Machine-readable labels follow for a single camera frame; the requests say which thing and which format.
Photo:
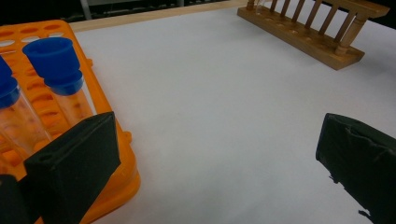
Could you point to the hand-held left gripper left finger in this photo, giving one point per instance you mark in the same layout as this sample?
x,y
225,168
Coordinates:
x,y
74,168

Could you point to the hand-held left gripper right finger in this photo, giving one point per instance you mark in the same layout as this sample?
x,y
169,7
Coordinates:
x,y
364,168

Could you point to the orange plastic test tube rack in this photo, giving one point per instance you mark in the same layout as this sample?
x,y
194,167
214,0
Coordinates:
x,y
104,96

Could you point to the blue-capped clear test tube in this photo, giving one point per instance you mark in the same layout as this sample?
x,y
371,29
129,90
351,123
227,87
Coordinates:
x,y
56,62
9,93

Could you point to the wooden test tube rack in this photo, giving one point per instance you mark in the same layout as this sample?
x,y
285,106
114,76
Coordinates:
x,y
311,43

